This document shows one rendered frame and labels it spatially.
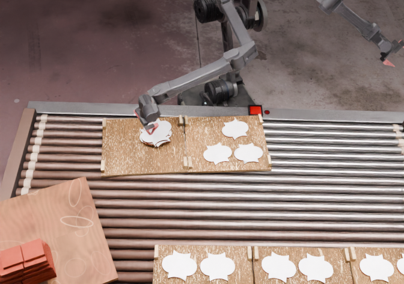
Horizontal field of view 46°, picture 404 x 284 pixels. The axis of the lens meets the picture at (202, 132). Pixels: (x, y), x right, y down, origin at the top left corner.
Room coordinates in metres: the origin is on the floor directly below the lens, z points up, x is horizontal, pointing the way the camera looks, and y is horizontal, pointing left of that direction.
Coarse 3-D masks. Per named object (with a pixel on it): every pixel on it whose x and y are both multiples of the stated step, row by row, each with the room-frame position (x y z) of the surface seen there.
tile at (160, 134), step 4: (160, 128) 1.51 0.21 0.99; (164, 128) 1.52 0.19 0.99; (144, 132) 1.48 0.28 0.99; (156, 132) 1.48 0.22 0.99; (160, 132) 1.49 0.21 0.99; (164, 132) 1.49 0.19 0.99; (168, 132) 1.49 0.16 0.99; (144, 136) 1.45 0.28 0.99; (148, 136) 1.46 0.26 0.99; (152, 136) 1.46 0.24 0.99; (156, 136) 1.46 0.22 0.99; (160, 136) 1.46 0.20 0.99; (164, 136) 1.47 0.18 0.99; (144, 140) 1.43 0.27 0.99; (148, 140) 1.43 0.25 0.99; (152, 140) 1.43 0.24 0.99; (156, 140) 1.43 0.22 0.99; (160, 140) 1.44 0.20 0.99; (164, 140) 1.44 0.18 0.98
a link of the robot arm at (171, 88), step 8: (224, 56) 1.58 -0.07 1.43; (232, 56) 1.58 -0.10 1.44; (208, 64) 1.59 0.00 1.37; (216, 64) 1.58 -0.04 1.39; (224, 64) 1.57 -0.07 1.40; (192, 72) 1.55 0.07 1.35; (200, 72) 1.55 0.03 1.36; (208, 72) 1.54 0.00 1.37; (216, 72) 1.55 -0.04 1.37; (224, 72) 1.56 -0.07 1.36; (232, 72) 1.59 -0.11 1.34; (176, 80) 1.53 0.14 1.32; (184, 80) 1.52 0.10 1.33; (192, 80) 1.51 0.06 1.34; (200, 80) 1.52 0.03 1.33; (168, 88) 1.48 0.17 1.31; (176, 88) 1.49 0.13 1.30; (184, 88) 1.50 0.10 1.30; (160, 96) 1.46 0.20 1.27; (168, 96) 1.47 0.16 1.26
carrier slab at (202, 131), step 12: (192, 120) 1.63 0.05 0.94; (204, 120) 1.64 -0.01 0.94; (216, 120) 1.65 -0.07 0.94; (228, 120) 1.65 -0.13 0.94; (240, 120) 1.66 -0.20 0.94; (252, 120) 1.67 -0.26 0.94; (192, 132) 1.55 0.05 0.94; (204, 132) 1.56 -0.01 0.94; (216, 132) 1.56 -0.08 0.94; (252, 132) 1.59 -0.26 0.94; (192, 144) 1.47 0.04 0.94; (204, 144) 1.48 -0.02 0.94; (228, 144) 1.49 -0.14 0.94; (264, 144) 1.51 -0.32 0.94; (192, 156) 1.40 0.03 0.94; (264, 156) 1.44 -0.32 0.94; (192, 168) 1.32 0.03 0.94; (204, 168) 1.33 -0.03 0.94; (216, 168) 1.34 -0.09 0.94; (228, 168) 1.34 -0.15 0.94; (240, 168) 1.35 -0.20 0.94; (252, 168) 1.36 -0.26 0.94; (264, 168) 1.36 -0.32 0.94
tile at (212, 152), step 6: (216, 144) 1.48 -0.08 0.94; (210, 150) 1.44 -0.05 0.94; (216, 150) 1.44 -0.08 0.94; (222, 150) 1.44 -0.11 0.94; (228, 150) 1.45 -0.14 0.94; (204, 156) 1.40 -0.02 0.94; (210, 156) 1.40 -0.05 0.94; (216, 156) 1.40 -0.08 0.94; (222, 156) 1.41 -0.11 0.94; (228, 156) 1.41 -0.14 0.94; (216, 162) 1.37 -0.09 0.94
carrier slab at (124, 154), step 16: (112, 128) 1.52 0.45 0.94; (128, 128) 1.53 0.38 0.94; (176, 128) 1.57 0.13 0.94; (112, 144) 1.42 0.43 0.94; (128, 144) 1.43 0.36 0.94; (144, 144) 1.44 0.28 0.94; (176, 144) 1.46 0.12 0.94; (112, 160) 1.33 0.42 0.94; (128, 160) 1.34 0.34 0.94; (144, 160) 1.35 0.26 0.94; (160, 160) 1.35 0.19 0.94; (176, 160) 1.36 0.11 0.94; (112, 176) 1.24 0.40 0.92
